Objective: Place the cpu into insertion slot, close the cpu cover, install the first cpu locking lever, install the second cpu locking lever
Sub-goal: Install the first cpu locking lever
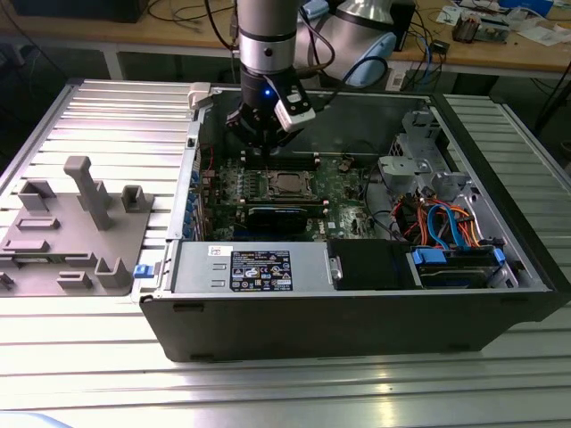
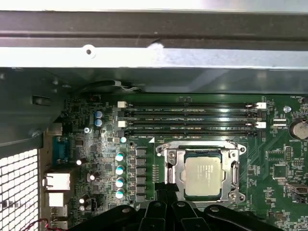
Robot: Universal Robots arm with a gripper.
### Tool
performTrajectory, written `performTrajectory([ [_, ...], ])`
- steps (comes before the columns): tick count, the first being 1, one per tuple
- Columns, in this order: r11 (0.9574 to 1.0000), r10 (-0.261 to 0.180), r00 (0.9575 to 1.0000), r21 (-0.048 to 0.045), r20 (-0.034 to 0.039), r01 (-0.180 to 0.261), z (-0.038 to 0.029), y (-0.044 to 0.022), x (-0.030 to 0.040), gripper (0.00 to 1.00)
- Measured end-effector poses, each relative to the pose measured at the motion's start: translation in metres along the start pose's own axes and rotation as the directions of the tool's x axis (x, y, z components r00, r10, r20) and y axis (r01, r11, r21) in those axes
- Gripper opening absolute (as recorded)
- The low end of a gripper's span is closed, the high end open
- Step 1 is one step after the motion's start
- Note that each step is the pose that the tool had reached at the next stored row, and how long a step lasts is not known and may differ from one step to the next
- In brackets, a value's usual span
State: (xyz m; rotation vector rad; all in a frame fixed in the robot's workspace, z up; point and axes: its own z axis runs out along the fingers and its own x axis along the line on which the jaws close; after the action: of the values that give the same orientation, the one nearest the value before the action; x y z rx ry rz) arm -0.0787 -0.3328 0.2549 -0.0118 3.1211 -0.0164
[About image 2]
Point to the silver coin cell battery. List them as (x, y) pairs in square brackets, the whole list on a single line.
[(300, 128)]

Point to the black and grey PC case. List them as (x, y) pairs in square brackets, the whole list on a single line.
[(154, 29)]

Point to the green motherboard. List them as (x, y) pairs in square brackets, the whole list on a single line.
[(264, 168)]

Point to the black RAM slot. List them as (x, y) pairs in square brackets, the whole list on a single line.
[(192, 132), (192, 114)]

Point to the CPU socket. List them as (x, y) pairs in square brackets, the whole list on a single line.
[(204, 144)]

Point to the metal socket cover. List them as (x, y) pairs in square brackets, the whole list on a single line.
[(226, 173)]

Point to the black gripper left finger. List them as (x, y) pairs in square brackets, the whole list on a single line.
[(154, 216)]

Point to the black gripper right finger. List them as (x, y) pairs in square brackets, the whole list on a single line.
[(187, 216)]

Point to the white-clipped RAM slot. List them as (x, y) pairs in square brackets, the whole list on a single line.
[(192, 105), (192, 124)]

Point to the silver topped CPU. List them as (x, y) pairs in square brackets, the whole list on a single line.
[(204, 175)]

